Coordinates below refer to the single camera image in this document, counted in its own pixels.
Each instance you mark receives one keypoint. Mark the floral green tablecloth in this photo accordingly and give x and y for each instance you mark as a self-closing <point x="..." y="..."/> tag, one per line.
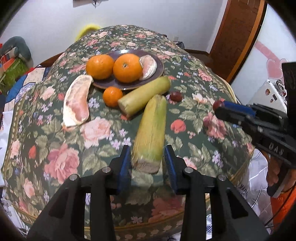
<point x="42" y="153"/>

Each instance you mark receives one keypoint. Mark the blue patchwork quilt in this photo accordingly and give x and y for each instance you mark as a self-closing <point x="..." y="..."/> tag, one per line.
<point x="23" y="85"/>

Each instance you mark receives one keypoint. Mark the corn cob green husk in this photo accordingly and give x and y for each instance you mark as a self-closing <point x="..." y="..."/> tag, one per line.
<point x="147" y="152"/>

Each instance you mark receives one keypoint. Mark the wall mounted television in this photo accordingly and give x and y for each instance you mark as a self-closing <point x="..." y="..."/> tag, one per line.
<point x="95" y="3"/>

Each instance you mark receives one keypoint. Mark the large peeled pomelo wedge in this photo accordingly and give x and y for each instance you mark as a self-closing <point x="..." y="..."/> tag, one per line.
<point x="75" y="106"/>

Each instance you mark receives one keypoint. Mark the grey plush toy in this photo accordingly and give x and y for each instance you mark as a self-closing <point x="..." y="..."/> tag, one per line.
<point x="16" y="47"/>

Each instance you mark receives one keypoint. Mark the yellow fuzzy hoop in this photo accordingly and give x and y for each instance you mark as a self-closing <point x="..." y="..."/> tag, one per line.
<point x="87" y="29"/>

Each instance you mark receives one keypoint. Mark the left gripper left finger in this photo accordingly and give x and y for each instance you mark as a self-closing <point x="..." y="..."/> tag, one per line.
<point x="63" y="216"/>

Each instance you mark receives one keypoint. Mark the large orange left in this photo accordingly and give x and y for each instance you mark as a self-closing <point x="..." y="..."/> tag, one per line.
<point x="100" y="67"/>

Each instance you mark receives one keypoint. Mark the large orange with stem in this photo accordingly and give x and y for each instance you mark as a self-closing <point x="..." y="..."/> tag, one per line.
<point x="127" y="68"/>

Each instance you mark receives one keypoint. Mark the brown wooden door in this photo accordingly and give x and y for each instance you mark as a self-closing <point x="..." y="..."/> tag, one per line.
<point x="239" y="28"/>

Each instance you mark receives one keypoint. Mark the dark purple plate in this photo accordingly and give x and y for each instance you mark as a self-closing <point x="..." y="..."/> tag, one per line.
<point x="112" y="81"/>

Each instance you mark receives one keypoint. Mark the green gift box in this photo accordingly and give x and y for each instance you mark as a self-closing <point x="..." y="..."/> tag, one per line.
<point x="11" y="71"/>

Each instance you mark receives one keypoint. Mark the white sticker covered case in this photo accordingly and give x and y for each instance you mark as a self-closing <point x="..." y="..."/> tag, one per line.
<point x="272" y="95"/>

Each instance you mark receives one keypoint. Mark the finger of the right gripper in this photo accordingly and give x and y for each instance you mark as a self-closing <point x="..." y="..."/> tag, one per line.
<point x="233" y="117"/>
<point x="239" y="108"/>

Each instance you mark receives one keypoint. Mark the dark red jujube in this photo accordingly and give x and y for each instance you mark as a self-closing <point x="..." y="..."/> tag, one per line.
<point x="176" y="96"/>
<point x="218" y="104"/>

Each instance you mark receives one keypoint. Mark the small mandarin orange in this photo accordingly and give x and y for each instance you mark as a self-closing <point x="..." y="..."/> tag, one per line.
<point x="111" y="96"/>

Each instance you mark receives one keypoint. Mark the corn cob pale husk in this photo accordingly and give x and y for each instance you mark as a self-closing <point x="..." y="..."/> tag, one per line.
<point x="137" y="99"/>

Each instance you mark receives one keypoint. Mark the peeled pomelo wedge on plate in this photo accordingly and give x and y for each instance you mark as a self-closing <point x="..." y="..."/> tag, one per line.
<point x="149" y="66"/>

